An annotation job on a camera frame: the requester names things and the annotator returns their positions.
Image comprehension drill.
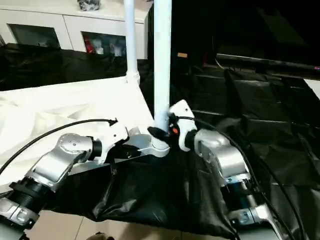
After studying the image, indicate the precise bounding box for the white plastic table leg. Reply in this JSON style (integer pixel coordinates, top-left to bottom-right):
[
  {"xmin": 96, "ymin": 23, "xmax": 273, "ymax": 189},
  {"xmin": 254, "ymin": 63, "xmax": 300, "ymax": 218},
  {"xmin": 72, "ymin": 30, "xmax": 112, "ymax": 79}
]
[
  {"xmin": 149, "ymin": 0, "xmax": 173, "ymax": 151},
  {"xmin": 123, "ymin": 0, "xmax": 140, "ymax": 85}
]

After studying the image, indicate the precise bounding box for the white plastic table top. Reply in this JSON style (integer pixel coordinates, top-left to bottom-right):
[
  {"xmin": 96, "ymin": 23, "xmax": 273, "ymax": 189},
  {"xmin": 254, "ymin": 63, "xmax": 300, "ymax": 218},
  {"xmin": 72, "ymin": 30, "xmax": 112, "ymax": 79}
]
[{"xmin": 0, "ymin": 74, "xmax": 172, "ymax": 198}]

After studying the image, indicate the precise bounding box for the black plastic mat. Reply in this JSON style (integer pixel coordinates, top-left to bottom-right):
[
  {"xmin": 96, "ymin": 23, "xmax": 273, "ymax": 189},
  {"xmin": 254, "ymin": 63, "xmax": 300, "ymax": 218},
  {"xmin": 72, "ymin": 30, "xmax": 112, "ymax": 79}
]
[{"xmin": 0, "ymin": 42, "xmax": 320, "ymax": 238}]

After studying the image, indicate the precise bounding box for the white glass-door cabinet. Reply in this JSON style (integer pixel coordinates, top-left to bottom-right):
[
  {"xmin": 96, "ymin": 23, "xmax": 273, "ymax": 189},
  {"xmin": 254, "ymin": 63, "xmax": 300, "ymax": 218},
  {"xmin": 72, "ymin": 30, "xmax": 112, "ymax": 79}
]
[{"xmin": 0, "ymin": 0, "xmax": 148, "ymax": 60}]

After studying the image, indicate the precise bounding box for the grey object on cabinet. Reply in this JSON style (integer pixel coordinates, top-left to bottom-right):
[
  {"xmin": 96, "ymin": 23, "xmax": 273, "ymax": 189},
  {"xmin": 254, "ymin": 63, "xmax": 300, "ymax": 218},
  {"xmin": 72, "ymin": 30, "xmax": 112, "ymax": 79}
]
[{"xmin": 77, "ymin": 0, "xmax": 102, "ymax": 12}]

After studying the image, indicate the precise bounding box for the white flat board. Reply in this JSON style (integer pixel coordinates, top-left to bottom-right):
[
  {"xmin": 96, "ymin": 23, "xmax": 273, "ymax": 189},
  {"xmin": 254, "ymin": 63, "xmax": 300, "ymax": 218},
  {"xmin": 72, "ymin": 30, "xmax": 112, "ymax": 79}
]
[{"xmin": 303, "ymin": 78, "xmax": 320, "ymax": 97}]

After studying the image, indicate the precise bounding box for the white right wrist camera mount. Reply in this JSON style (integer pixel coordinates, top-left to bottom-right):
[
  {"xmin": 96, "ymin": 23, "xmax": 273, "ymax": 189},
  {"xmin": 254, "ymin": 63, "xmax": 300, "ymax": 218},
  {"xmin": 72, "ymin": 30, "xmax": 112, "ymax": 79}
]
[{"xmin": 168, "ymin": 99, "xmax": 198, "ymax": 153}]

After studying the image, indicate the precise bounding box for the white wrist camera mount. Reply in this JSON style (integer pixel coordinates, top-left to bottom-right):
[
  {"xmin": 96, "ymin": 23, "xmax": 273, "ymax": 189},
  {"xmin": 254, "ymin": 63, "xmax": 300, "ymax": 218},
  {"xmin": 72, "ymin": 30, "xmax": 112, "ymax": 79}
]
[
  {"xmin": 168, "ymin": 99, "xmax": 198, "ymax": 153},
  {"xmin": 96, "ymin": 119, "xmax": 131, "ymax": 166}
]

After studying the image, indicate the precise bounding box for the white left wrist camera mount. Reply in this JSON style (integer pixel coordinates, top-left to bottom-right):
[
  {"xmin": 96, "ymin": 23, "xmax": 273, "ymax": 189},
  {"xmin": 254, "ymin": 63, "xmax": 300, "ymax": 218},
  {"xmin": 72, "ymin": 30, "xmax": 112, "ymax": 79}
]
[{"xmin": 96, "ymin": 119, "xmax": 131, "ymax": 166}]

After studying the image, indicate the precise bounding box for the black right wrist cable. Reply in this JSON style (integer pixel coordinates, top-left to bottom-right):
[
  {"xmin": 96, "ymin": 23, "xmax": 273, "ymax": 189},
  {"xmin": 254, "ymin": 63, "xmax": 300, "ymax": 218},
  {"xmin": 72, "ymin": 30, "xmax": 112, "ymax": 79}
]
[{"xmin": 172, "ymin": 115, "xmax": 305, "ymax": 240}]

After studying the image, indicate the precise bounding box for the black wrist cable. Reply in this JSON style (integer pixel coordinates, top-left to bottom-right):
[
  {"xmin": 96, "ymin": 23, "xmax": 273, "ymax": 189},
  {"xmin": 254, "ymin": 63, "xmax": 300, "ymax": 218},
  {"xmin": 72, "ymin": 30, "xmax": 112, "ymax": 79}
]
[
  {"xmin": 172, "ymin": 115, "xmax": 305, "ymax": 240},
  {"xmin": 0, "ymin": 117, "xmax": 118, "ymax": 176}
]

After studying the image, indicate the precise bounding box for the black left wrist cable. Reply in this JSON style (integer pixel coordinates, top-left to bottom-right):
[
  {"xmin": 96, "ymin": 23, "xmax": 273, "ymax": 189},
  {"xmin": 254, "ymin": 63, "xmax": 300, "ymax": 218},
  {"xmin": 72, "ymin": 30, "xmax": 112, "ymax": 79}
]
[{"xmin": 0, "ymin": 117, "xmax": 118, "ymax": 176}]

